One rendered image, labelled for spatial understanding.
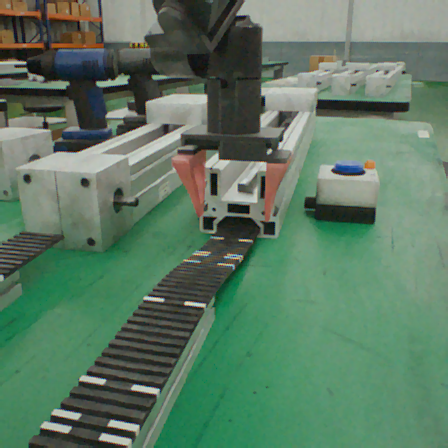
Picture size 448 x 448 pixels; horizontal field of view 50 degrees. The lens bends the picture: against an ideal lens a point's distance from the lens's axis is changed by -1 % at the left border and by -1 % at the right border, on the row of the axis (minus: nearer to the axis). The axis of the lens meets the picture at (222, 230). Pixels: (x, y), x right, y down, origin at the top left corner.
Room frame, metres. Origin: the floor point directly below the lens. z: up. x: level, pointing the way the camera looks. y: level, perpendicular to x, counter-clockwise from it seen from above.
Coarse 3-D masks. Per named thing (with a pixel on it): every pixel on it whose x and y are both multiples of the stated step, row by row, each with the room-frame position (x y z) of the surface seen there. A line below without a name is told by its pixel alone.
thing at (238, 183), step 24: (264, 120) 0.97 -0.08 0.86; (312, 120) 1.17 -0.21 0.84; (288, 144) 0.72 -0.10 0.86; (216, 168) 0.57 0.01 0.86; (240, 168) 0.69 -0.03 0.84; (264, 168) 0.57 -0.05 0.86; (288, 168) 0.66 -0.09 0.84; (216, 192) 0.58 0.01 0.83; (240, 192) 0.60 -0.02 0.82; (264, 192) 0.58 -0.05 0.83; (288, 192) 0.66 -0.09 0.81; (216, 216) 0.57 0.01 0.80; (240, 216) 0.56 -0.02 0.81
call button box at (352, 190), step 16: (320, 176) 0.63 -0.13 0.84; (336, 176) 0.62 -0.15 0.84; (352, 176) 0.62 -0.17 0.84; (368, 176) 0.62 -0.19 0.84; (320, 192) 0.62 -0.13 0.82; (336, 192) 0.61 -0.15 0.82; (352, 192) 0.61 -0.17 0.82; (368, 192) 0.60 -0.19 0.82; (320, 208) 0.62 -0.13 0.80; (336, 208) 0.61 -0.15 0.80; (352, 208) 0.61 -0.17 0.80; (368, 208) 0.61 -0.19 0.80
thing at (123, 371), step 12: (96, 360) 0.26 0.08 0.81; (108, 360) 0.26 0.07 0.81; (120, 360) 0.26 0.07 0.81; (96, 372) 0.24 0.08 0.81; (108, 372) 0.24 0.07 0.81; (120, 372) 0.24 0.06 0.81; (132, 372) 0.25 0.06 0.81; (144, 372) 0.25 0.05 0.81; (156, 372) 0.25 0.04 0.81; (168, 372) 0.24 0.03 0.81; (132, 384) 0.24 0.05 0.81; (144, 384) 0.24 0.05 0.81; (156, 384) 0.23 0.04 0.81
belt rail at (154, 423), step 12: (204, 312) 0.33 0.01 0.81; (204, 324) 0.34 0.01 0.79; (192, 336) 0.30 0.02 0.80; (204, 336) 0.33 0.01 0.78; (192, 348) 0.30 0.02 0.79; (180, 360) 0.27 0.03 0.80; (192, 360) 0.30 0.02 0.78; (180, 372) 0.27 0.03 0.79; (168, 384) 0.25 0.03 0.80; (180, 384) 0.27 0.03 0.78; (168, 396) 0.25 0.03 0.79; (156, 408) 0.23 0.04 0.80; (168, 408) 0.25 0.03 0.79; (156, 420) 0.23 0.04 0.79; (144, 432) 0.21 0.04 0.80; (156, 432) 0.22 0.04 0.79; (132, 444) 0.19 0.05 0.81; (144, 444) 0.21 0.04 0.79
